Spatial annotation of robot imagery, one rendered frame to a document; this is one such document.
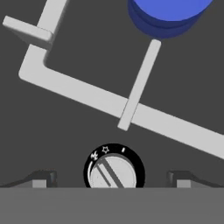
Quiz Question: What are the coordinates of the black and silver stove knob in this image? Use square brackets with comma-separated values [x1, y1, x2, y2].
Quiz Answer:
[83, 142, 146, 189]

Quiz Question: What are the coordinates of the blue flame burner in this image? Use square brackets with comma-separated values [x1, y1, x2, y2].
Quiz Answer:
[127, 0, 214, 39]

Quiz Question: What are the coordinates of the light grey burner grate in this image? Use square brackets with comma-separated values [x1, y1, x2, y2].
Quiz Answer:
[2, 0, 224, 161]

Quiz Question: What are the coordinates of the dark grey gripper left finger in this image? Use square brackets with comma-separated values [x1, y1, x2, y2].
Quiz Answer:
[0, 169, 58, 189]

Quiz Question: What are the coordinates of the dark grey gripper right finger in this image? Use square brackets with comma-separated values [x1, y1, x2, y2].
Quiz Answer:
[166, 170, 224, 189]

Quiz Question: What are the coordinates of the dark grey stove hob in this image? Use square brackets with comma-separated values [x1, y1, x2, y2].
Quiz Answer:
[0, 0, 224, 189]

